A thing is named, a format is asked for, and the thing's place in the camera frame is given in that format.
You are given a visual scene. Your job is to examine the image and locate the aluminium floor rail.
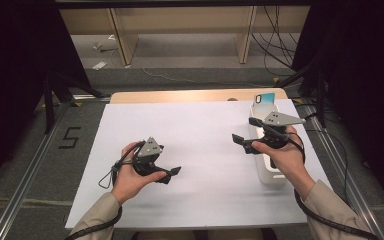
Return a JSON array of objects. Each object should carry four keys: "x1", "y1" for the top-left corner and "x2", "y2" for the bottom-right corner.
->
[
  {"x1": 0, "y1": 102, "x2": 70, "y2": 240},
  {"x1": 303, "y1": 99, "x2": 384, "y2": 240}
]

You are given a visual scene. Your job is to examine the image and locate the white plastic bin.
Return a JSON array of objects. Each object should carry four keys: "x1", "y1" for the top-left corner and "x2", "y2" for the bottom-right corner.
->
[{"x1": 248, "y1": 100, "x2": 293, "y2": 186}]

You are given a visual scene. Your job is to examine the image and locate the white paper scrap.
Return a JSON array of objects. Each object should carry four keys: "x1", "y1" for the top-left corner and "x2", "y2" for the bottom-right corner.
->
[{"x1": 91, "y1": 60, "x2": 109, "y2": 71}]

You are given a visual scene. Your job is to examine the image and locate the iridescent phone case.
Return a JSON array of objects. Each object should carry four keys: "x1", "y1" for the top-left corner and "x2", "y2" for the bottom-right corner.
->
[{"x1": 253, "y1": 92, "x2": 277, "y2": 121}]

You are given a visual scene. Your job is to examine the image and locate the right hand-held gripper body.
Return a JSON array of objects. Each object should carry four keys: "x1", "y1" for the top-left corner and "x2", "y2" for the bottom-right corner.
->
[{"x1": 256, "y1": 111, "x2": 307, "y2": 150}]

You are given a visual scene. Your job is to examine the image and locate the black curtain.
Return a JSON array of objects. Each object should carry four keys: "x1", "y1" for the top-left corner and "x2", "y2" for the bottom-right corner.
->
[
  {"x1": 292, "y1": 0, "x2": 384, "y2": 209},
  {"x1": 0, "y1": 0, "x2": 93, "y2": 198}
]

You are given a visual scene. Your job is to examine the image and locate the hand-held gripper black cable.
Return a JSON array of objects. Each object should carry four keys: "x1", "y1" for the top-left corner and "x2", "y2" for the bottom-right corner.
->
[
  {"x1": 287, "y1": 132, "x2": 380, "y2": 240},
  {"x1": 64, "y1": 140, "x2": 147, "y2": 240}
]

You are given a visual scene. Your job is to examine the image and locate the person's right hand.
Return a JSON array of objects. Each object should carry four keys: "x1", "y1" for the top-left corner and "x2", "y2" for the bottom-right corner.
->
[{"x1": 251, "y1": 125, "x2": 316, "y2": 201}]

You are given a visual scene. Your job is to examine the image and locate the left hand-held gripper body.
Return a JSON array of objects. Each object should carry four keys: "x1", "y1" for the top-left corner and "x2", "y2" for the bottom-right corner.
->
[{"x1": 131, "y1": 136, "x2": 168, "y2": 177}]

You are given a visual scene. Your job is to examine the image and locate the bundle of black cables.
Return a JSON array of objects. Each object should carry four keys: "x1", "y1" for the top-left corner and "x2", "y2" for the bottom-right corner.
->
[{"x1": 251, "y1": 5, "x2": 302, "y2": 78}]

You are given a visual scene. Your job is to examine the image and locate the person's left hand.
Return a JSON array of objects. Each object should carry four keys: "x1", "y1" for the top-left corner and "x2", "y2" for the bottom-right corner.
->
[{"x1": 111, "y1": 141, "x2": 168, "y2": 205}]

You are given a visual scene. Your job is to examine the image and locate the light wooden table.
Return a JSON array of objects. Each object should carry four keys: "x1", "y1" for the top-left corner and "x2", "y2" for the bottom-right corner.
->
[{"x1": 109, "y1": 87, "x2": 289, "y2": 104}]

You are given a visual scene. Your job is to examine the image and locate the right hand-held gripper black cable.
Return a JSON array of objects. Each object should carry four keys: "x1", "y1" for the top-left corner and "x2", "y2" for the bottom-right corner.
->
[{"x1": 287, "y1": 132, "x2": 380, "y2": 240}]

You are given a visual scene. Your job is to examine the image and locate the left hand-held gripper black cable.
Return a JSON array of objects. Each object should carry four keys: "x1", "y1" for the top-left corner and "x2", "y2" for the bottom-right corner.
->
[{"x1": 64, "y1": 140, "x2": 147, "y2": 240}]

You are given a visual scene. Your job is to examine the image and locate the black floor cable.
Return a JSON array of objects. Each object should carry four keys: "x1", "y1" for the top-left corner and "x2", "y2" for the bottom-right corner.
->
[{"x1": 299, "y1": 102, "x2": 352, "y2": 208}]

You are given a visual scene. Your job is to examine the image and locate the small floor debris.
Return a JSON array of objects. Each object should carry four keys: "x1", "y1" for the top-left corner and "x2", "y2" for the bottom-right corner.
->
[{"x1": 92, "y1": 34, "x2": 118, "y2": 53}]

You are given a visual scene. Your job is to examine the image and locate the light wooden desk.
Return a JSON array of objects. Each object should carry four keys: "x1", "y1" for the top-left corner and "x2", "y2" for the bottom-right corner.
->
[{"x1": 59, "y1": 5, "x2": 311, "y2": 66}]

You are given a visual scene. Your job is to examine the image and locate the black metal stand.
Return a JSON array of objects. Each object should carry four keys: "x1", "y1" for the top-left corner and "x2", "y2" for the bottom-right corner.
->
[
  {"x1": 42, "y1": 70, "x2": 105, "y2": 135},
  {"x1": 275, "y1": 63, "x2": 328, "y2": 130}
]

